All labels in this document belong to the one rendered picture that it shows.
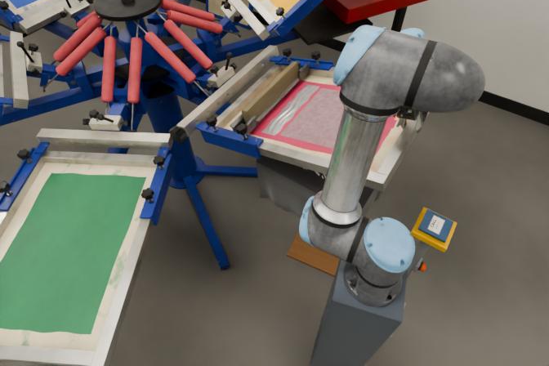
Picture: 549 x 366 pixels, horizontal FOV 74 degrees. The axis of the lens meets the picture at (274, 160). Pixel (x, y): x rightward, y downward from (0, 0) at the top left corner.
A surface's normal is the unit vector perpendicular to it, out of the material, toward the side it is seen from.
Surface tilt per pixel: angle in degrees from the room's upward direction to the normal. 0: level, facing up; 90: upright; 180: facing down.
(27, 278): 0
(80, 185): 0
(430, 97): 86
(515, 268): 0
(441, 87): 66
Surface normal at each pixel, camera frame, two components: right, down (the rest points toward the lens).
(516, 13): -0.55, 0.65
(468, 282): -0.01, -0.63
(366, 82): -0.52, 0.47
